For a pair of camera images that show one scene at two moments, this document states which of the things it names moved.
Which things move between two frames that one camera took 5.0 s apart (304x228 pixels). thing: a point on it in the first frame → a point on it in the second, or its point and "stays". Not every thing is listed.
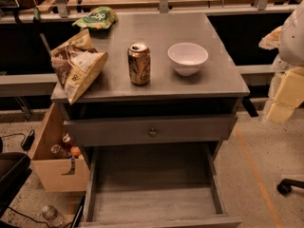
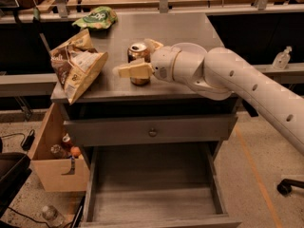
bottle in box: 57,152 stays
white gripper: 293,40 → 161,62
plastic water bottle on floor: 52,216 stays
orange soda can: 140,63 stays
